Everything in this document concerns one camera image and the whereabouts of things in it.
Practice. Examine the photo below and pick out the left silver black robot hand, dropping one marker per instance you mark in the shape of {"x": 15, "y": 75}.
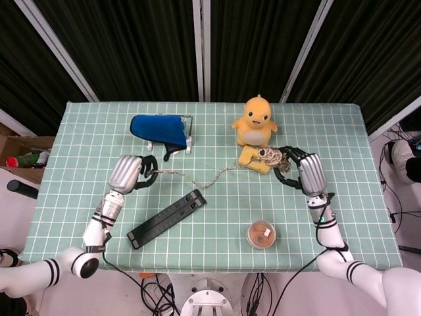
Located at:
{"x": 126, "y": 172}

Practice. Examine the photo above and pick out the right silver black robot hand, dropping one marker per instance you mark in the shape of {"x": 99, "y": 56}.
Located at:
{"x": 312, "y": 174}

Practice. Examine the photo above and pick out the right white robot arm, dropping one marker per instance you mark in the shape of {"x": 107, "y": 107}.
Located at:
{"x": 329, "y": 230}

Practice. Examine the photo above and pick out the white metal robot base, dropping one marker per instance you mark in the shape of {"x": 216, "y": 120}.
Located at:
{"x": 210, "y": 299}

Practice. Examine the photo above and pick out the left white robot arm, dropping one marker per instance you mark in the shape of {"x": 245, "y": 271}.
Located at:
{"x": 95, "y": 230}

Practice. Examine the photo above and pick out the blue cloth with black trim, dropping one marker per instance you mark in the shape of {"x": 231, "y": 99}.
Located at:
{"x": 154, "y": 130}

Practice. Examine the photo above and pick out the black folding laptop stand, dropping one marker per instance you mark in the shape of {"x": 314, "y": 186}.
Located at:
{"x": 164, "y": 219}

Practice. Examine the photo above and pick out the white metal drying rack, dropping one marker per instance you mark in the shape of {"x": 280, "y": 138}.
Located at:
{"x": 189, "y": 145}

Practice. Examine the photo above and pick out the yellow plush duck toy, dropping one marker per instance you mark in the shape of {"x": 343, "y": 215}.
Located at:
{"x": 255, "y": 131}

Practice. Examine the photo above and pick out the clear round tub rubber bands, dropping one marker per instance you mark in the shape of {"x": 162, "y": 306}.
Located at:
{"x": 260, "y": 234}

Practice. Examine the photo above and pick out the white black floor device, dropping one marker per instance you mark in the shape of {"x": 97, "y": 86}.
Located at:
{"x": 403, "y": 158}

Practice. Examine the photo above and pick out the green checked tablecloth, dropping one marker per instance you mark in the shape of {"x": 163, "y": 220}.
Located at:
{"x": 213, "y": 210}

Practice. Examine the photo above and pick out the brown cardboard box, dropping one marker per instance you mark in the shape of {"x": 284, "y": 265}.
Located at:
{"x": 26, "y": 145}

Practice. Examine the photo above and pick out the black cylindrical bar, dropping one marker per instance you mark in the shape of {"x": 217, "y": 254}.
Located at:
{"x": 21, "y": 189}

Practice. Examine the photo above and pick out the black pleated curtain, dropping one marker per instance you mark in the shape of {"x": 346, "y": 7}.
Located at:
{"x": 138, "y": 49}

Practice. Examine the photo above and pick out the white frame post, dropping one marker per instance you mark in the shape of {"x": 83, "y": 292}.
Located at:
{"x": 394, "y": 120}
{"x": 201, "y": 49}
{"x": 16, "y": 123}
{"x": 56, "y": 49}
{"x": 306, "y": 52}

